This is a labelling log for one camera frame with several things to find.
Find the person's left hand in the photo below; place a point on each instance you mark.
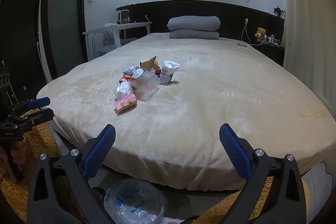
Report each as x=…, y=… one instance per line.
x=20, y=150

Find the bed with beige blanket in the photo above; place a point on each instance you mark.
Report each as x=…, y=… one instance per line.
x=210, y=98

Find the grey folded quilt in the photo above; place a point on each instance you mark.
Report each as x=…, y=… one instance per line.
x=194, y=34
x=194, y=22

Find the frosted glass door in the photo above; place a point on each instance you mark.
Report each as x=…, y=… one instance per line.
x=65, y=16

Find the white desk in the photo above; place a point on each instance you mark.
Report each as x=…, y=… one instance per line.
x=131, y=25

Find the clear plastic wrapper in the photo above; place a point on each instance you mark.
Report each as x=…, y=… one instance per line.
x=123, y=90

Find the beige bag with bamboo print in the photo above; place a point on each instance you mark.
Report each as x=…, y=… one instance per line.
x=151, y=63

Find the blue white packet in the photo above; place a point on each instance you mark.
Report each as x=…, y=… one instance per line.
x=129, y=71

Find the dark plant figure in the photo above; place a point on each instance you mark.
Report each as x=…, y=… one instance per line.
x=278, y=11

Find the clear plastic cup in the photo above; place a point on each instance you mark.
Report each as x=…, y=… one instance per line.
x=147, y=85

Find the black nightstand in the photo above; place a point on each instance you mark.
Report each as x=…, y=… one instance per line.
x=273, y=54

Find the brown teddy bear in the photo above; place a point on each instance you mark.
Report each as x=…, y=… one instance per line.
x=261, y=33

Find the beige curtain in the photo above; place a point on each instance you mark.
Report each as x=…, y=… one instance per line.
x=307, y=29

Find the white kettle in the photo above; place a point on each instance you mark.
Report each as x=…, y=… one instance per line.
x=123, y=16

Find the cluster of small bottles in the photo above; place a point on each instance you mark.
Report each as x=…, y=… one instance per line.
x=273, y=40

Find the transparent chair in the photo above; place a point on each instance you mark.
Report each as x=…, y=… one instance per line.
x=105, y=50

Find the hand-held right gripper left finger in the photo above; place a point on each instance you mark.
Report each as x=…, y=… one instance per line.
x=101, y=150

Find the black wardrobe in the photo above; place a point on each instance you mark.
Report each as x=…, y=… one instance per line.
x=23, y=43

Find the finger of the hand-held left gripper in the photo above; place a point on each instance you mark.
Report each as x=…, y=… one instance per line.
x=39, y=102
x=43, y=115

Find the pink box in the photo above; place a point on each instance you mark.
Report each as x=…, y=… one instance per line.
x=125, y=104

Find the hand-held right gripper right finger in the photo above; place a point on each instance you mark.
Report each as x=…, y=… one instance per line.
x=233, y=148

